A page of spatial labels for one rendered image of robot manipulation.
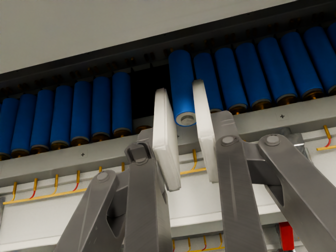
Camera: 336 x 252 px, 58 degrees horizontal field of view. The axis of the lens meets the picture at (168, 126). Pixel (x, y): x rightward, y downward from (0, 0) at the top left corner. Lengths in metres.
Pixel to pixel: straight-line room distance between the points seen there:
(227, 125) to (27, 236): 0.21
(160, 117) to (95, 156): 0.11
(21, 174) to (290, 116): 0.23
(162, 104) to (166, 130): 0.03
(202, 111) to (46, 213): 0.18
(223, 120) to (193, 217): 0.10
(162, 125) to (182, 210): 0.11
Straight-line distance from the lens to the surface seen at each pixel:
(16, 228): 0.31
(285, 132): 0.24
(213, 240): 0.43
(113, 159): 0.26
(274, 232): 0.43
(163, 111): 0.17
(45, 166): 0.28
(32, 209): 0.30
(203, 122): 0.15
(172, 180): 0.16
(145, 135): 0.17
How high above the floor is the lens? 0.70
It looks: 42 degrees down
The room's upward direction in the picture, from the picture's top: 19 degrees counter-clockwise
